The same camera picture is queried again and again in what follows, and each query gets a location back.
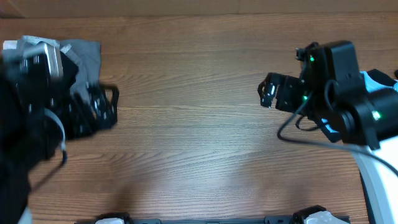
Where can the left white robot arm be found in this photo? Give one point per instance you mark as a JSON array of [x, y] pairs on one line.
[[30, 132]]

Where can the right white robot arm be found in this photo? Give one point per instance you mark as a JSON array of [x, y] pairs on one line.
[[329, 70]]

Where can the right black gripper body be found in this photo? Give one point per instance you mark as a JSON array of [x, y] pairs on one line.
[[286, 93]]

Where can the light blue t-shirt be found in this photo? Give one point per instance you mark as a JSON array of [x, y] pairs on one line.
[[366, 122]]

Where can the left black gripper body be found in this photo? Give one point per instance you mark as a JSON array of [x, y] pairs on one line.
[[77, 116]]

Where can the folded grey shorts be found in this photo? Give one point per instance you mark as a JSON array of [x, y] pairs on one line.
[[86, 54]]

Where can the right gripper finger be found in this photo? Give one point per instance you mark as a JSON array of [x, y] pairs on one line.
[[266, 100], [269, 84]]

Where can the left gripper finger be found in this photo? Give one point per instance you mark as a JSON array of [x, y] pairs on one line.
[[111, 94], [106, 118]]

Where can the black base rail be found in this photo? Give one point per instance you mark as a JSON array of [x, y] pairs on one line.
[[314, 214]]

